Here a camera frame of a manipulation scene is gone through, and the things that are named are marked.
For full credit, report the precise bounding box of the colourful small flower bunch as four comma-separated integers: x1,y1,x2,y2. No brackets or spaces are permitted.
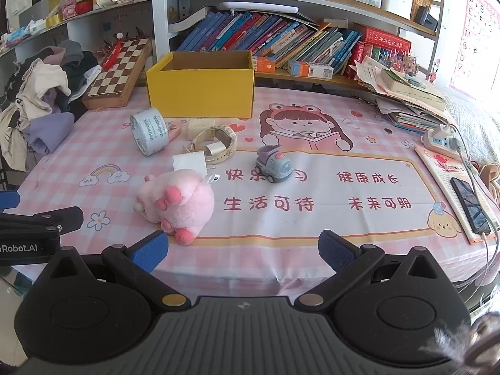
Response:
381,52,420,76

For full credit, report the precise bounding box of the white power strip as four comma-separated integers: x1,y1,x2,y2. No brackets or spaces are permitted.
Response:
425,124,463,153

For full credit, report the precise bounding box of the pink printed desktop cloth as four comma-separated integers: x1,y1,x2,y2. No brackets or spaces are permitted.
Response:
17,86,500,288

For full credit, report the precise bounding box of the red tassel ornament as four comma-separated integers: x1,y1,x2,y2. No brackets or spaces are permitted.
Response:
101,33,124,69

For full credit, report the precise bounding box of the stack of papers and books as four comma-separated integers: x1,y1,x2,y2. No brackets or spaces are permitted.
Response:
353,57,454,135

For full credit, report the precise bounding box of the white pink learning tablet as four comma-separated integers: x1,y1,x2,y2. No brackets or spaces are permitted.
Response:
217,2,299,15

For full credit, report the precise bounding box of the beige wristwatch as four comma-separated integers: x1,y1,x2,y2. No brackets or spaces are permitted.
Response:
190,124,238,165

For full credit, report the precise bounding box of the small orange box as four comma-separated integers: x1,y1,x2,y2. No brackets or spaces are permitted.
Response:
252,57,276,73

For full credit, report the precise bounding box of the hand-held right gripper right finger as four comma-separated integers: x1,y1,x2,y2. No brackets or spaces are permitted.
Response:
295,230,456,310

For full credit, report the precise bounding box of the yellow cardboard box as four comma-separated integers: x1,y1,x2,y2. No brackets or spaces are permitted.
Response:
146,51,256,118

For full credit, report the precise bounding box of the row of colourful books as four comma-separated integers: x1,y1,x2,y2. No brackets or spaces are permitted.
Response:
177,11,364,77

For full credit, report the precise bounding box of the grey toy car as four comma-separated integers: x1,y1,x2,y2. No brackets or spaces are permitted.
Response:
256,144,294,184

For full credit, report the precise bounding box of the black smartphone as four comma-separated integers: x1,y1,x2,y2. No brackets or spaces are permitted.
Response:
450,177,492,235

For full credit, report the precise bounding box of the alphabet wall poster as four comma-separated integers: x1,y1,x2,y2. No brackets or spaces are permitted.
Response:
449,0,500,98

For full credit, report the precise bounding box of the roll of clear tape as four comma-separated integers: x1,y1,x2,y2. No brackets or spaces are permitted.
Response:
130,107,171,156

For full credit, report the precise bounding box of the wooden chessboard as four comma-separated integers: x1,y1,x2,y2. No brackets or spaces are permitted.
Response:
81,38,153,109

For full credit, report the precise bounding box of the pile of clothes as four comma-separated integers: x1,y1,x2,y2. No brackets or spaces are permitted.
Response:
0,40,103,173

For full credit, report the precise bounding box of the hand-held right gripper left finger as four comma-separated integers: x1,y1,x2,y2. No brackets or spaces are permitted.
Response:
39,230,192,311

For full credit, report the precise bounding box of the small white charger cube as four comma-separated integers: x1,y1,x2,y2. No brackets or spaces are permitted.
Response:
206,142,227,161

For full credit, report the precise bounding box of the white two-prong charger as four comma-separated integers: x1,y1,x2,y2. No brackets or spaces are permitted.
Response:
172,145,207,176

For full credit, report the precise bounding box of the orange white toothbrush box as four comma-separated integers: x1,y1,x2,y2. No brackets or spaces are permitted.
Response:
288,60,334,79

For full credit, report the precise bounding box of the white desk shelf unit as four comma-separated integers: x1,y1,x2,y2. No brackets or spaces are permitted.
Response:
150,0,440,87

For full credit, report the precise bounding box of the small black box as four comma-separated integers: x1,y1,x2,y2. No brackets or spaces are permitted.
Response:
414,6,438,32

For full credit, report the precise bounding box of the white pen holder box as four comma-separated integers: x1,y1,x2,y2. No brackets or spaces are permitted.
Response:
381,0,414,20

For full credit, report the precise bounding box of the white foam block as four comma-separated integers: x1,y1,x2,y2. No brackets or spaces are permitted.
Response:
187,118,216,140

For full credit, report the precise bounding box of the thick red dictionary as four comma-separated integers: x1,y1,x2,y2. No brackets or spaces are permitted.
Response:
353,25,412,77

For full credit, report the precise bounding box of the red white booklet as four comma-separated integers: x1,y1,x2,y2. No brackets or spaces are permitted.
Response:
415,145,500,245

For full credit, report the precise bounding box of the pink plush toy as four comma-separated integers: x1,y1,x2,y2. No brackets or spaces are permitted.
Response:
134,169,215,247

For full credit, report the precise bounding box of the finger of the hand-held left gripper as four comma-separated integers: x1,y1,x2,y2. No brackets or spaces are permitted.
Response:
0,206,84,239
0,191,21,211

